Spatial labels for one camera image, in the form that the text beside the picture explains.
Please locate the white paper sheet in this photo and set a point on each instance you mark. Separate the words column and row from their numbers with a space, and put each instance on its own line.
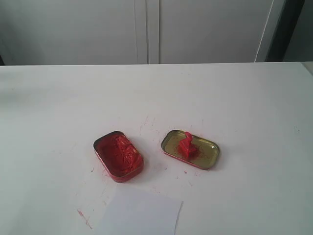
column 136, row 212

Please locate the red ink tin box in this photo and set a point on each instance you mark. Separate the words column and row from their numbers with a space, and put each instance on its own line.
column 118, row 155

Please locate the red plastic stamp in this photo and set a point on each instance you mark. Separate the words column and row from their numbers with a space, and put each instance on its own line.
column 186, row 147

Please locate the gold tin lid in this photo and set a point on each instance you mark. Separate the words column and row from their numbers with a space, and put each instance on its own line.
column 206, row 156

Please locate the white cabinet doors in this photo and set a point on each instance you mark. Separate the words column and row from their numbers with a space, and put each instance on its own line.
column 87, row 32

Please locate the dark door frame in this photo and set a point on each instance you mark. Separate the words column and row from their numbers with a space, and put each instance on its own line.
column 293, row 37

